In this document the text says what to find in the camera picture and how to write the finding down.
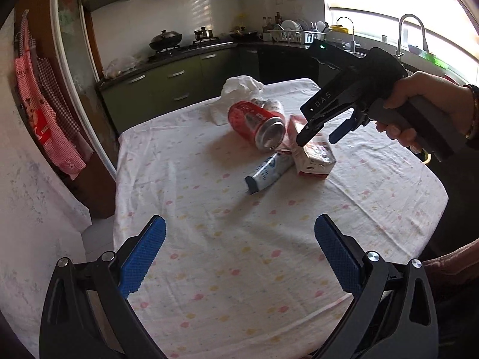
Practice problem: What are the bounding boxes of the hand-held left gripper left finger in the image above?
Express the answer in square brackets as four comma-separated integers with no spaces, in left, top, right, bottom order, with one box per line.
[39,215,167,359]

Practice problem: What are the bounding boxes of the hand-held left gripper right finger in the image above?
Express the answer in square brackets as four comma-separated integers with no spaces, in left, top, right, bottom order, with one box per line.
[310,214,439,359]

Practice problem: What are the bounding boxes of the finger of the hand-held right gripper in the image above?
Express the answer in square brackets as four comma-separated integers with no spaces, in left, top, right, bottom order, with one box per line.
[295,110,337,147]
[328,117,357,145]

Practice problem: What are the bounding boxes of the red white carton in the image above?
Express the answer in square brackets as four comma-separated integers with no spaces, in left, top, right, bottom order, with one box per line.
[282,115,336,179]

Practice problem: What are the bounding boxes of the white drink can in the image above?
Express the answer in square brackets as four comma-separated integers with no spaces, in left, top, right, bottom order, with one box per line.
[251,98,285,115]

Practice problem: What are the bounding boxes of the white blue toothpaste tube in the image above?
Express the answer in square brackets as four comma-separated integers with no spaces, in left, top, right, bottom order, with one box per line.
[245,152,294,195]

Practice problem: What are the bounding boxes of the red drink can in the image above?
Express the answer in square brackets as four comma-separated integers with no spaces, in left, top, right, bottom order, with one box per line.
[228,100,287,153]

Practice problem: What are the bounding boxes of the white tissue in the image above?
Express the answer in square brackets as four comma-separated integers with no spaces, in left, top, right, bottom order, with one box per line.
[209,76,266,126]

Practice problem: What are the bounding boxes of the person's right hand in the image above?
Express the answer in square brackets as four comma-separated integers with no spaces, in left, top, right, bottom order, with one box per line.
[375,71,476,155]

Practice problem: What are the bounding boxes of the small chrome faucet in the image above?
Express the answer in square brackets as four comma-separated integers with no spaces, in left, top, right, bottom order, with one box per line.
[336,17,356,51]

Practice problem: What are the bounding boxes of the large chrome faucet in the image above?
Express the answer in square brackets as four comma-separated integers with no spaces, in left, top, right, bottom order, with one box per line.
[397,14,429,58]

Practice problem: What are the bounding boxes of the green plastic item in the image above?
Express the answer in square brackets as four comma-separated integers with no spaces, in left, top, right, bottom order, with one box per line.
[423,50,450,69]

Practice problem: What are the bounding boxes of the white dotted tablecloth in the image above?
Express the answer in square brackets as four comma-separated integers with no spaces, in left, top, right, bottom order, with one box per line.
[113,78,450,359]

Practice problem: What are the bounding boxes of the white dish rack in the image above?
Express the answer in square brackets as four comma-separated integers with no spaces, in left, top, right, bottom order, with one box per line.
[266,26,326,45]

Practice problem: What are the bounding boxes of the condiment bottles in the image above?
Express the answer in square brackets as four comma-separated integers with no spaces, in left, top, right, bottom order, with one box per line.
[262,11,284,31]

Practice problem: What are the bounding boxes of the pan with lid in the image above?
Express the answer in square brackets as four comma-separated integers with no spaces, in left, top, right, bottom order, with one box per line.
[229,26,259,40]

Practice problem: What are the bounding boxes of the person's dark red clothing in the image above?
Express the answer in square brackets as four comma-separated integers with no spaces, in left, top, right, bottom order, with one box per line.
[421,238,479,302]

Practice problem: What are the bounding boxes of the black gas stove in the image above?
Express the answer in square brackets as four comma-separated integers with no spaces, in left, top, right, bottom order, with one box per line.
[148,35,221,62]

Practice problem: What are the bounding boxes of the green base cabinets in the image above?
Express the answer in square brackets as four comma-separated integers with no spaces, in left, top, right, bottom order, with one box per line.
[95,40,339,135]

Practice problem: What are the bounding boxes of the black wok with lid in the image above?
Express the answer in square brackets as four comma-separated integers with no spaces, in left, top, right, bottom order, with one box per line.
[149,29,184,51]

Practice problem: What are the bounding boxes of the red patterned apron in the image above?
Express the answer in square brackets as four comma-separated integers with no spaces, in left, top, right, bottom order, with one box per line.
[14,9,87,180]

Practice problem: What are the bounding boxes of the red checked apron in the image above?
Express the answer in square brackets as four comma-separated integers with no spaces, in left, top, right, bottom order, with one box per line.
[35,56,94,158]

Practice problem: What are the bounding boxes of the clear plastic bags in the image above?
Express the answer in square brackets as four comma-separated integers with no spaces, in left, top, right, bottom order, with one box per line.
[102,55,141,79]

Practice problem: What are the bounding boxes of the sliding glass door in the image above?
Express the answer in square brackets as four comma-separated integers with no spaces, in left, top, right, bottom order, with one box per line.
[50,0,120,180]

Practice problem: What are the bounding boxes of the beaded bracelet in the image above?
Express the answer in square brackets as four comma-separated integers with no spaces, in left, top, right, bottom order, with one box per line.
[463,84,479,140]

